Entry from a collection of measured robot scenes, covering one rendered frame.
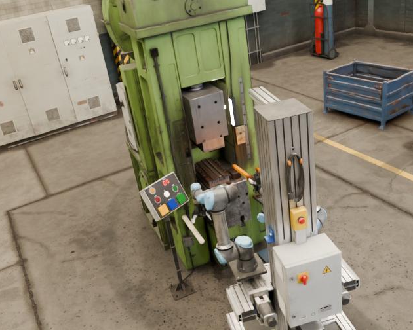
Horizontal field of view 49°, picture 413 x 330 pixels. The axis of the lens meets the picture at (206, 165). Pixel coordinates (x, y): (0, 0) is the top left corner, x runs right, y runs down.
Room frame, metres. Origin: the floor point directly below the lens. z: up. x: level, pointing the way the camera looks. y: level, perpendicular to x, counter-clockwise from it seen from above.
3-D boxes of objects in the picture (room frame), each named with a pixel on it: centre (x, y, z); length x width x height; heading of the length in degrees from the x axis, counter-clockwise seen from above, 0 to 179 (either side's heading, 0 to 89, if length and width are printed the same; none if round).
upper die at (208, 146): (3.74, -0.02, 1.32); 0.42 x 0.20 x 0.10; 18
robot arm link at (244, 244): (2.50, -0.16, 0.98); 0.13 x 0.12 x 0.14; 107
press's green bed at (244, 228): (3.76, -0.07, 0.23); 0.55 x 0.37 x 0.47; 18
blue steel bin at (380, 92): (6.69, -2.70, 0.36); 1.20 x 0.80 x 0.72; 30
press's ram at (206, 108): (3.75, -0.06, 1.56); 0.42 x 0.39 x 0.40; 18
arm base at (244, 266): (2.51, -0.17, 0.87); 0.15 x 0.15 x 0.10
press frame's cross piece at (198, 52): (3.89, -0.02, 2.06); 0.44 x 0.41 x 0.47; 18
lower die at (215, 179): (3.74, -0.02, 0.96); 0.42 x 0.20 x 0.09; 18
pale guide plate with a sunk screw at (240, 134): (3.76, -0.35, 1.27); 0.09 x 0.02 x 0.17; 108
